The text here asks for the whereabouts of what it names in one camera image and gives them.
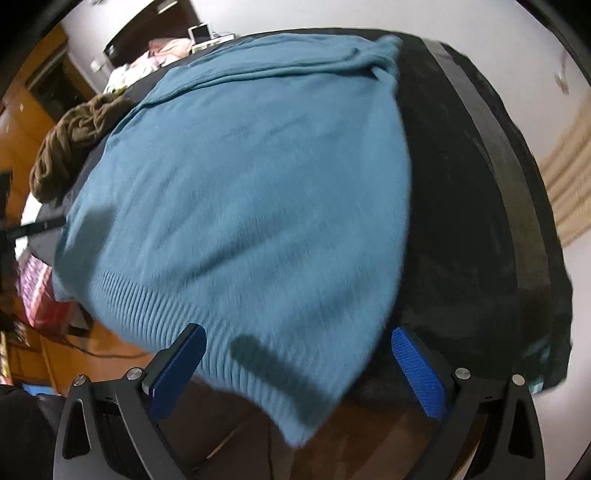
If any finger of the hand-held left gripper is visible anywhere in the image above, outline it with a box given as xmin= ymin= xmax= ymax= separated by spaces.
xmin=4 ymin=217 xmax=68 ymax=241

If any black cable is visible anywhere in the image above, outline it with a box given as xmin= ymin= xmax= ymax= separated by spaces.
xmin=60 ymin=318 xmax=153 ymax=361

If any brown garment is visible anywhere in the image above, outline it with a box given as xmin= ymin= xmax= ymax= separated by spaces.
xmin=28 ymin=95 xmax=139 ymax=203

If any cream curtain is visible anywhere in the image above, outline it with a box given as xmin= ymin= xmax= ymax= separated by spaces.
xmin=538 ymin=92 xmax=591 ymax=247

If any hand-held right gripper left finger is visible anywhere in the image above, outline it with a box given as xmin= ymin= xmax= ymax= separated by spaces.
xmin=54 ymin=323 xmax=208 ymax=480

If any pink and white clothes pile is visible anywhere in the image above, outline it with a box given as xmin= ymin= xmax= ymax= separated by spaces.
xmin=104 ymin=38 xmax=192 ymax=93

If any blue knit sweater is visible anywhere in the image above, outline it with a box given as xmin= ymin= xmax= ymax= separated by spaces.
xmin=53 ymin=33 xmax=413 ymax=448

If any dark wooden headboard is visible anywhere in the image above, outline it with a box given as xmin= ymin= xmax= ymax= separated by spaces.
xmin=102 ymin=0 xmax=199 ymax=70

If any wooden wardrobe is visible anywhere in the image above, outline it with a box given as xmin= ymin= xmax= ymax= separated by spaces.
xmin=0 ymin=23 xmax=112 ymax=222

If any photo collage card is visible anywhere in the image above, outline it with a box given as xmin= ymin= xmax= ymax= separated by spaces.
xmin=191 ymin=34 xmax=234 ymax=52

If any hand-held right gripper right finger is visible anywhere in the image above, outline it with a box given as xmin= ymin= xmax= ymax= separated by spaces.
xmin=390 ymin=325 xmax=548 ymax=480

